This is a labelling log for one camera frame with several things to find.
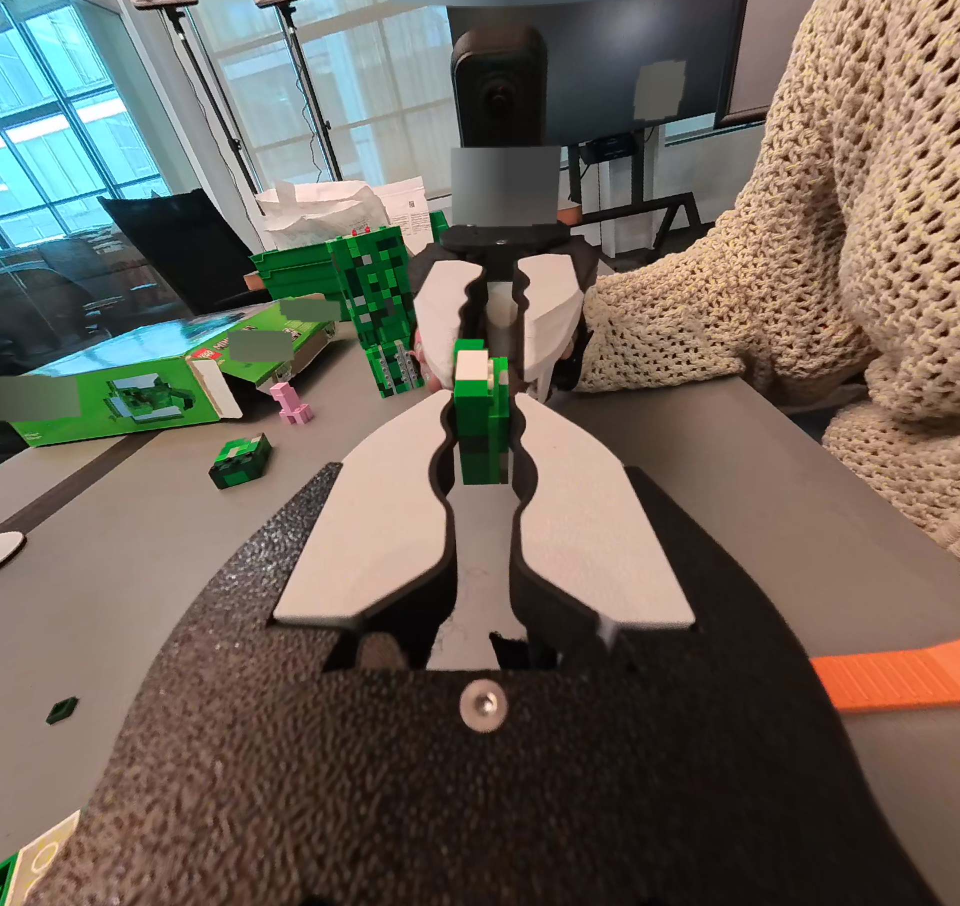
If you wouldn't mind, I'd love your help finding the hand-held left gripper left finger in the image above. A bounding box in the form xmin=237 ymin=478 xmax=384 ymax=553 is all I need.
xmin=271 ymin=388 xmax=459 ymax=631

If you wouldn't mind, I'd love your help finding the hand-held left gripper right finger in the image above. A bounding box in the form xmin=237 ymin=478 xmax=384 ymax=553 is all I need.
xmin=508 ymin=393 xmax=697 ymax=631

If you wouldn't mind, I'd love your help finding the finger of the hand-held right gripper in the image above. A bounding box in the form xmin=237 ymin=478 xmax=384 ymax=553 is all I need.
xmin=412 ymin=261 xmax=485 ymax=391
xmin=512 ymin=253 xmax=586 ymax=403

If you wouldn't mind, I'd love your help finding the green and white lego build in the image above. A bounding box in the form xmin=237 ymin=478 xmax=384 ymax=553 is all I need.
xmin=452 ymin=338 xmax=513 ymax=487

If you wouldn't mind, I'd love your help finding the person's right forearm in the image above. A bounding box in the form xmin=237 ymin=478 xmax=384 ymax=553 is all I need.
xmin=573 ymin=193 xmax=879 ymax=397

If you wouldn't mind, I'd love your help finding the green pixel lego figure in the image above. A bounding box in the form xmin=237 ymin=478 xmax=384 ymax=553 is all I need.
xmin=326 ymin=225 xmax=420 ymax=399

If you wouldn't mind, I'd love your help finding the small green lego head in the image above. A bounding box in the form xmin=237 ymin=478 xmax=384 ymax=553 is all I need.
xmin=208 ymin=433 xmax=273 ymax=491

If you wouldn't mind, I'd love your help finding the pink lego pig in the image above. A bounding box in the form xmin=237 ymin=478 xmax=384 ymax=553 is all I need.
xmin=270 ymin=382 xmax=315 ymax=427

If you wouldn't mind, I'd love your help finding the green lego set box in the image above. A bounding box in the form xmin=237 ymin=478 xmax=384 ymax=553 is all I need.
xmin=15 ymin=298 xmax=339 ymax=448

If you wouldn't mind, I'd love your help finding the orange lego brick separator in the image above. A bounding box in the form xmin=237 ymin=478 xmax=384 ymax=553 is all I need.
xmin=810 ymin=639 xmax=960 ymax=714

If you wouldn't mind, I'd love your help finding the lego instruction booklet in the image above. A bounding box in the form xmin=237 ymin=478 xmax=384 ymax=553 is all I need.
xmin=0 ymin=808 xmax=82 ymax=906

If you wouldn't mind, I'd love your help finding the person's right hand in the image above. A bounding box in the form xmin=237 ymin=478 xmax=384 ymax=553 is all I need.
xmin=414 ymin=339 xmax=457 ymax=393

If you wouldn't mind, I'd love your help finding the white printed paper sheet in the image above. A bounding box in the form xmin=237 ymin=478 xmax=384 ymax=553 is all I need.
xmin=375 ymin=178 xmax=430 ymax=236

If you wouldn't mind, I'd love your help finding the green plastic bin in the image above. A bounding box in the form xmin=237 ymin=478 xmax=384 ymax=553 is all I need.
xmin=249 ymin=242 xmax=350 ymax=303

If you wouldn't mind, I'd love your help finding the white paper bag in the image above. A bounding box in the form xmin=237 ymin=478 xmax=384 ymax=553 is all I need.
xmin=255 ymin=180 xmax=387 ymax=251

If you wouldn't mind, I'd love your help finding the monitor stand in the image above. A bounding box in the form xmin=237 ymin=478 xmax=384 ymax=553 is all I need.
xmin=566 ymin=126 xmax=702 ymax=255

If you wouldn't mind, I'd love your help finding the large black monitor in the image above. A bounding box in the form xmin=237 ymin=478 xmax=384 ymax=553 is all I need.
xmin=446 ymin=0 xmax=751 ymax=146

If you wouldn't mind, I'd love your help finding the black light stand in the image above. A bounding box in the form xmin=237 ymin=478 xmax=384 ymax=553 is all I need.
xmin=277 ymin=4 xmax=345 ymax=181
xmin=165 ymin=6 xmax=260 ymax=195

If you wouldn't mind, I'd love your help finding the black chair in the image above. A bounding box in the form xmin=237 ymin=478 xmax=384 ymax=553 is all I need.
xmin=97 ymin=187 xmax=271 ymax=318

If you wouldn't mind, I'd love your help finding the dark wall screen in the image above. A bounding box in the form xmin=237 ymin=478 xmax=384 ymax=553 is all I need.
xmin=716 ymin=0 xmax=811 ymax=131

